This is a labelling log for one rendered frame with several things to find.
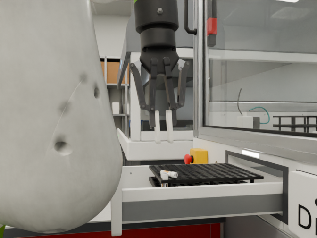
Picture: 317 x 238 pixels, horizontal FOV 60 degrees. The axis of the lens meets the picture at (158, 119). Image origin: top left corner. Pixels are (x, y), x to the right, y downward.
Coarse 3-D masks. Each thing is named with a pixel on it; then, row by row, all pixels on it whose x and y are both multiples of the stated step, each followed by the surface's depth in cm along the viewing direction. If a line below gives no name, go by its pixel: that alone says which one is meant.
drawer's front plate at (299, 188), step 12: (300, 180) 47; (312, 180) 44; (288, 192) 50; (300, 192) 47; (312, 192) 44; (288, 204) 50; (300, 204) 47; (312, 204) 44; (288, 216) 50; (300, 216) 47; (312, 216) 44; (300, 228) 47; (312, 228) 44
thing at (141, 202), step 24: (144, 168) 74; (144, 192) 50; (168, 192) 51; (192, 192) 52; (216, 192) 53; (240, 192) 54; (264, 192) 54; (144, 216) 50; (168, 216) 51; (192, 216) 52; (216, 216) 53
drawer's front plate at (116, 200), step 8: (120, 184) 48; (120, 192) 48; (112, 200) 47; (120, 200) 48; (112, 208) 47; (120, 208) 48; (112, 216) 47; (120, 216) 48; (112, 224) 47; (120, 224) 48; (112, 232) 47; (120, 232) 48
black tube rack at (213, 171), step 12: (168, 168) 68; (180, 168) 68; (192, 168) 68; (204, 168) 68; (216, 168) 69; (228, 168) 68; (240, 168) 68; (156, 180) 68; (180, 180) 55; (192, 180) 56; (204, 180) 56; (216, 180) 57; (228, 180) 57; (240, 180) 67; (252, 180) 59
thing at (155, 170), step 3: (150, 165) 72; (153, 165) 72; (150, 168) 69; (153, 168) 68; (156, 168) 68; (153, 171) 64; (156, 171) 64; (159, 171) 64; (156, 174) 60; (159, 174) 62; (156, 177) 60; (159, 177) 58; (159, 180) 56; (162, 180) 55; (165, 180) 55; (168, 180) 55; (162, 183) 55
